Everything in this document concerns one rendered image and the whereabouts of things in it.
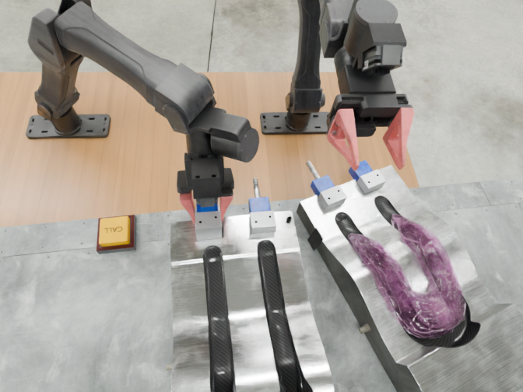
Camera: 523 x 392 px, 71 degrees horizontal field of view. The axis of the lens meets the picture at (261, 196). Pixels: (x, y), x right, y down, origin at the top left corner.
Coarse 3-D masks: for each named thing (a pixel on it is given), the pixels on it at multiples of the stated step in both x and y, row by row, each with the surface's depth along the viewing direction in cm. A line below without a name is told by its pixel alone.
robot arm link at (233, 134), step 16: (208, 80) 59; (176, 112) 55; (208, 112) 60; (224, 112) 59; (176, 128) 59; (192, 128) 59; (208, 128) 58; (224, 128) 57; (240, 128) 56; (224, 144) 58; (240, 144) 57; (256, 144) 61; (240, 160) 59
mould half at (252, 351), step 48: (192, 240) 75; (240, 240) 75; (288, 240) 76; (192, 288) 71; (240, 288) 72; (288, 288) 72; (192, 336) 66; (240, 336) 66; (192, 384) 59; (240, 384) 59
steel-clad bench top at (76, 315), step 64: (448, 192) 95; (512, 192) 97; (0, 256) 79; (64, 256) 80; (128, 256) 81; (320, 256) 85; (512, 256) 88; (0, 320) 73; (64, 320) 74; (128, 320) 75; (320, 320) 78; (0, 384) 68; (64, 384) 69; (128, 384) 70; (384, 384) 73
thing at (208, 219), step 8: (200, 208) 74; (208, 208) 74; (216, 208) 74; (200, 216) 71; (208, 216) 72; (216, 216) 72; (200, 224) 71; (208, 224) 71; (216, 224) 71; (200, 232) 71; (208, 232) 72; (216, 232) 72
